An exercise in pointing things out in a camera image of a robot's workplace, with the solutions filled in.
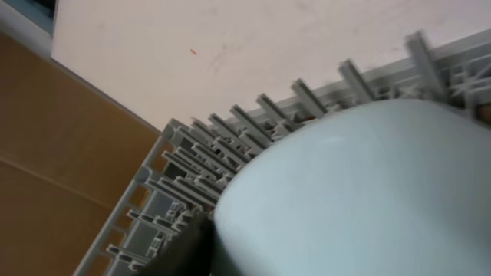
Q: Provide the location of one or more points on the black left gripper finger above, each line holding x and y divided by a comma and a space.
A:
189, 254

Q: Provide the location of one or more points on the light blue bowl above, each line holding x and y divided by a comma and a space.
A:
397, 187

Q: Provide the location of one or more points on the grey plastic dish rack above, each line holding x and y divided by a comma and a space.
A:
189, 166

